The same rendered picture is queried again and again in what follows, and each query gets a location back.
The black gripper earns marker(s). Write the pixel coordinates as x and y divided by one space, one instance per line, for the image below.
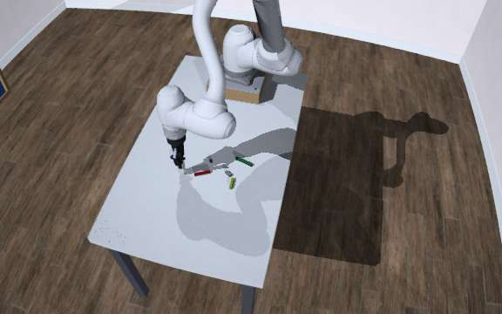
178 152

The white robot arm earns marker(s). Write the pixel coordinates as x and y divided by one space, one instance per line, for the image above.
208 117

